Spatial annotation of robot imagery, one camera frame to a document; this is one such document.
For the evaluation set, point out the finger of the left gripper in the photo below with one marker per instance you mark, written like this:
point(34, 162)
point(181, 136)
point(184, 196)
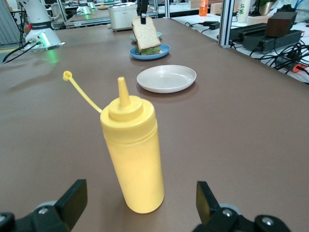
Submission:
point(143, 9)

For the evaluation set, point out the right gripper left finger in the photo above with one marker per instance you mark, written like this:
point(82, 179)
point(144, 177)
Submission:
point(70, 205)

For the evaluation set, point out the orange power strip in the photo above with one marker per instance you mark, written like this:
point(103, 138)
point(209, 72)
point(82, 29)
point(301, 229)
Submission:
point(293, 67)

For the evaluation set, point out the gold plant pot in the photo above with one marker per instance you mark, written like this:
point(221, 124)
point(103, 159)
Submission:
point(268, 7)

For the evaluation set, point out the yellow squeeze bottle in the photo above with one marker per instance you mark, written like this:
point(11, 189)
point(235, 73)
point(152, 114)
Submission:
point(134, 157)

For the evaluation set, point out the blue round plate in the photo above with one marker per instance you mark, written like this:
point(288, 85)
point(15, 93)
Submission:
point(149, 57)

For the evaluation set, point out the light wooden box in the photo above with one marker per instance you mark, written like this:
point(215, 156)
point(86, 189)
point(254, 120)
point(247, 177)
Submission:
point(216, 8)

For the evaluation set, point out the dark wooden box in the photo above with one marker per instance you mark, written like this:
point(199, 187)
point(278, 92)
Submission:
point(281, 24)

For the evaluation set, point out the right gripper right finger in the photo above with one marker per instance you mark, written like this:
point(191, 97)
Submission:
point(207, 205)

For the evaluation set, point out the black power adapter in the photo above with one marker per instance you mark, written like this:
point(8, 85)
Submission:
point(211, 24)

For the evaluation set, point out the long black power supply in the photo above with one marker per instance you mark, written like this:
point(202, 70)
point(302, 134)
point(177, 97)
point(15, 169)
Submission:
point(270, 41)

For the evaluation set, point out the cream steel toaster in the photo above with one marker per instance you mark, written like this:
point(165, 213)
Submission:
point(120, 18)

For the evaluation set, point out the orange drink bottle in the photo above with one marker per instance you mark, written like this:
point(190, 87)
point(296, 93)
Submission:
point(203, 8)

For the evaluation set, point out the pale green round plate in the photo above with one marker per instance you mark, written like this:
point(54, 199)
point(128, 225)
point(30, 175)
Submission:
point(158, 35)

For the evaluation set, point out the white cup green print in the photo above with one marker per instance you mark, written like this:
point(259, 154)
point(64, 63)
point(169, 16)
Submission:
point(242, 12)

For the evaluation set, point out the aluminium profile post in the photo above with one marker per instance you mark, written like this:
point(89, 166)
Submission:
point(228, 19)

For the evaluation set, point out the beige round plate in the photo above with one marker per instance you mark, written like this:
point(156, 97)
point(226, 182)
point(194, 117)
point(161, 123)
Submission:
point(166, 78)

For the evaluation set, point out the green lettuce leaf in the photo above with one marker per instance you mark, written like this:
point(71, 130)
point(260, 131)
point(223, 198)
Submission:
point(149, 50)

